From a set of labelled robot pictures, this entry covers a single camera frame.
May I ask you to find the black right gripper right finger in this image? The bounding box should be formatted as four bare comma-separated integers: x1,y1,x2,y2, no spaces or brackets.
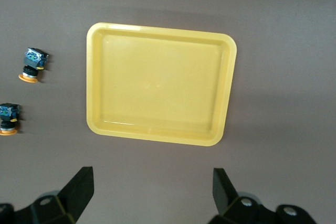
209,168,318,224

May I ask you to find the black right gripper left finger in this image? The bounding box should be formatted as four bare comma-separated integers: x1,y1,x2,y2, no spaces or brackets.
0,166,95,224

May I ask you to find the yellow plastic tray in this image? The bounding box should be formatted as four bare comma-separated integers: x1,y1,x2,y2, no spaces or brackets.
85,22,238,147

